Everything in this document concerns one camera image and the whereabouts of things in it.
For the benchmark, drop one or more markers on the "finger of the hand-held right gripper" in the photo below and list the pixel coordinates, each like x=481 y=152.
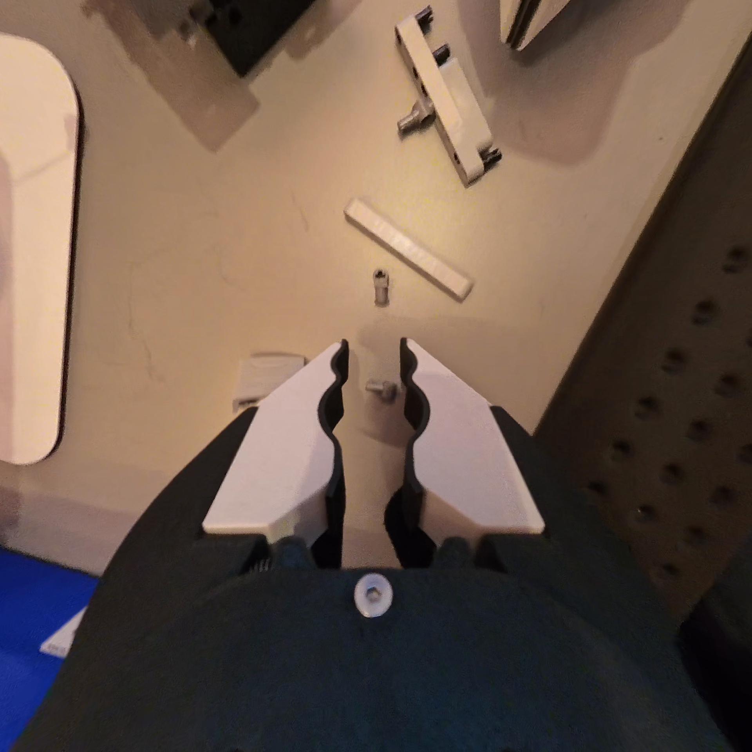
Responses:
x=510 y=20
x=540 y=17

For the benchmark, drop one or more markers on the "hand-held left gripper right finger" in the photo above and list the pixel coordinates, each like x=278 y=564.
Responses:
x=476 y=470

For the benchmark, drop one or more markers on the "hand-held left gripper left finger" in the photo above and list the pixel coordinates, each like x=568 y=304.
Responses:
x=270 y=470

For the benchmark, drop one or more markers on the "short grey beam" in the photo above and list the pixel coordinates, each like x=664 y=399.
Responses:
x=467 y=106

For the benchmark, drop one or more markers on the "long grey beam with pins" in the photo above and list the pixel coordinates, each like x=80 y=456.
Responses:
x=414 y=56

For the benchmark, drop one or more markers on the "blue tagged parts bin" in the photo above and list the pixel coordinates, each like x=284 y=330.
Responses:
x=35 y=617

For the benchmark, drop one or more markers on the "grey orange toy model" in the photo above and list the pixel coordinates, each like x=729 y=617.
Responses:
x=194 y=76

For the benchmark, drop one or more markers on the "small grey curved panel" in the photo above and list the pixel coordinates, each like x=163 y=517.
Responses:
x=264 y=376

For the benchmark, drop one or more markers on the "long plain grey beam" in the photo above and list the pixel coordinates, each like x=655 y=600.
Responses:
x=411 y=250

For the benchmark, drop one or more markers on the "black perforated mat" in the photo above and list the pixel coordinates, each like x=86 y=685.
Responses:
x=675 y=352

